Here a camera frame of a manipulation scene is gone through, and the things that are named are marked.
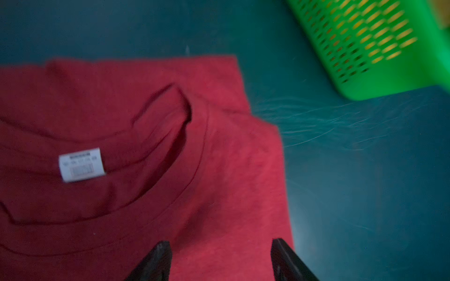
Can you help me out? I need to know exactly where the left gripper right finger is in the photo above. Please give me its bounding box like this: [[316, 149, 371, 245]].
[[270, 238, 319, 281]]

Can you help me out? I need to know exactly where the dark red t-shirt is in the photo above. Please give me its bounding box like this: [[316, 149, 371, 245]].
[[1, 56, 293, 281]]

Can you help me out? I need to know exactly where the green plastic basket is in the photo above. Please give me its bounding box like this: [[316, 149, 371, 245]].
[[288, 0, 450, 101]]

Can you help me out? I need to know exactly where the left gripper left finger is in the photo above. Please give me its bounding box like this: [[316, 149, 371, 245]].
[[125, 241, 172, 281]]

